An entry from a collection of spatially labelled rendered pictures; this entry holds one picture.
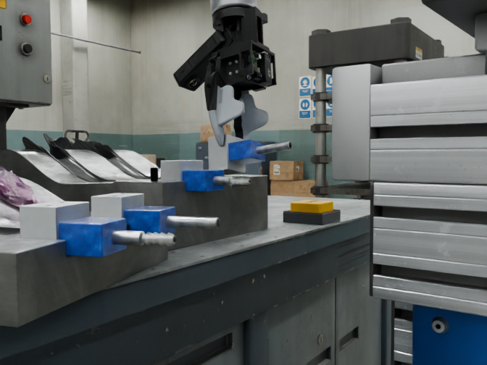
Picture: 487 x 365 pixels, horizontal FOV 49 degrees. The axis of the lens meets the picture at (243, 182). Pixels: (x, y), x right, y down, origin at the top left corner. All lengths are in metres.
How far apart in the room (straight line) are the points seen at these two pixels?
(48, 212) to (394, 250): 0.28
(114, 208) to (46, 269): 0.14
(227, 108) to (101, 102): 8.85
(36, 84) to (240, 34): 0.89
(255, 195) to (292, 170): 6.71
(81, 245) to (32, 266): 0.05
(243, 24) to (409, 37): 3.94
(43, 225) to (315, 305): 0.70
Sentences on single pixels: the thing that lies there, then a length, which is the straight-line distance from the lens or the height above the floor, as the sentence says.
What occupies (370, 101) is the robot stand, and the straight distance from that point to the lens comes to 0.42.
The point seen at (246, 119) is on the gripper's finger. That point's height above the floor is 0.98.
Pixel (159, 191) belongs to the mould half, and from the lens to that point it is 0.68.
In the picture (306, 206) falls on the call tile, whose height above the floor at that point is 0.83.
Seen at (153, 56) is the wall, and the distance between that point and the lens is 9.84.
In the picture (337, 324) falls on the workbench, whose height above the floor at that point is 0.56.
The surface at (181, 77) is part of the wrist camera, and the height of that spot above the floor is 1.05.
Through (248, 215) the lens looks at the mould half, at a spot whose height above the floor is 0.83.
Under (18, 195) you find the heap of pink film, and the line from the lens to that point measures 0.64.
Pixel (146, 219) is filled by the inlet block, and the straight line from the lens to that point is 0.55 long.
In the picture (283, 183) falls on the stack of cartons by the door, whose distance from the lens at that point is 7.68.
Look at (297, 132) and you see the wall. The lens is 8.01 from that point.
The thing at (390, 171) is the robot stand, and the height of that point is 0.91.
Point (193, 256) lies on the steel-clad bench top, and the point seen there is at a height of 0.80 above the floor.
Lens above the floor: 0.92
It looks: 3 degrees down
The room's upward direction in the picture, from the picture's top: straight up
